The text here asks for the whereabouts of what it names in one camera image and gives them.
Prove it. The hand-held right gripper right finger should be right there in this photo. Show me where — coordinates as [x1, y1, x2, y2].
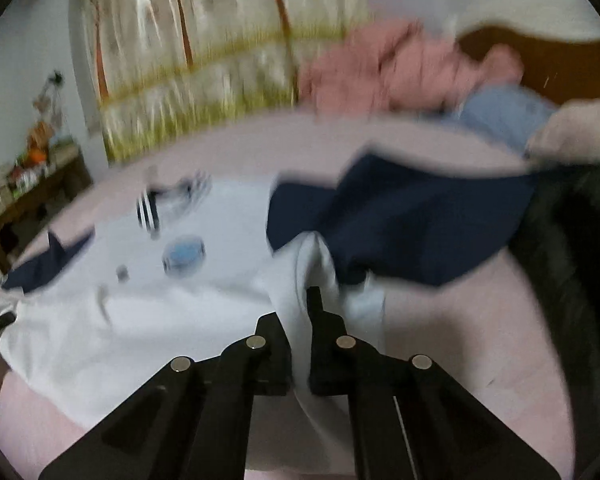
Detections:
[307, 287, 562, 480]

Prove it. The light blue cloth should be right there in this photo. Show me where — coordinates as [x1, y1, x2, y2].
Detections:
[457, 85, 562, 155]

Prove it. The white and navy sweatshirt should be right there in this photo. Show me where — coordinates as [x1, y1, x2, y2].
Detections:
[0, 150, 539, 478]

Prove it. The pink pillow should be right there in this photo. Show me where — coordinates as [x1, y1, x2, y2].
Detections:
[525, 99, 600, 167]

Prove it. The wall hanging decoration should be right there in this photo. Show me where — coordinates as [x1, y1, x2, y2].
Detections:
[34, 70, 65, 126]

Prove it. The wooden side table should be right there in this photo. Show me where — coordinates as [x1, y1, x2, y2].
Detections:
[0, 144, 94, 275]

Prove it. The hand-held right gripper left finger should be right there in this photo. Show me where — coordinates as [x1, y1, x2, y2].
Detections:
[39, 312, 294, 480]

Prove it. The black jacket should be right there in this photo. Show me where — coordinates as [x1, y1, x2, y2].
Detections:
[509, 160, 600, 461]

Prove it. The orange ornament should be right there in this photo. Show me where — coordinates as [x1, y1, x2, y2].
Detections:
[26, 124, 60, 167]

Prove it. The pink quilted blanket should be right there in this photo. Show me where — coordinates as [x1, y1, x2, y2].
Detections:
[297, 20, 526, 117]

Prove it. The white and wooden headboard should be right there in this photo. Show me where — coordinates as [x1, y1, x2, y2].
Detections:
[430, 0, 600, 108]

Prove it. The tree print curtain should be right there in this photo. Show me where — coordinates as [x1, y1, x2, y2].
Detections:
[77, 0, 377, 164]

